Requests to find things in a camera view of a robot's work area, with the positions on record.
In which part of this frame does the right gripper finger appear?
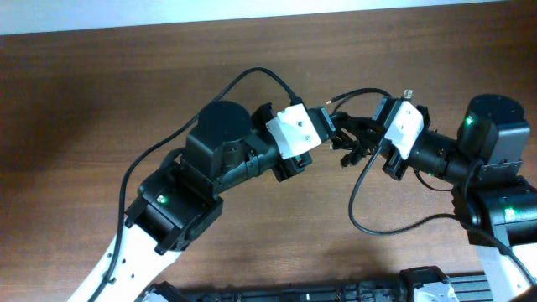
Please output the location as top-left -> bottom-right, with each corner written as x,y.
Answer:
331,130 -> 384,168
330,112 -> 380,131

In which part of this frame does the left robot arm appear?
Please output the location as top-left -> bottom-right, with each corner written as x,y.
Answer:
70,101 -> 336,301

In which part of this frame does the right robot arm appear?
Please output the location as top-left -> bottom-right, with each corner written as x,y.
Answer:
331,88 -> 536,301

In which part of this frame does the right camera cable black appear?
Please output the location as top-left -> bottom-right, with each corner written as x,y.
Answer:
347,142 -> 537,286

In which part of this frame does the camera cable black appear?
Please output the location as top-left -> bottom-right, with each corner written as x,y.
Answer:
347,142 -> 537,286
86,66 -> 305,302

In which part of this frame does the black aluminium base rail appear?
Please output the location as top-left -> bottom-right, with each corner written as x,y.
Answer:
137,266 -> 493,302

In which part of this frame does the left camera cable black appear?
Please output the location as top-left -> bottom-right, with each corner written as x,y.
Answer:
86,66 -> 305,302

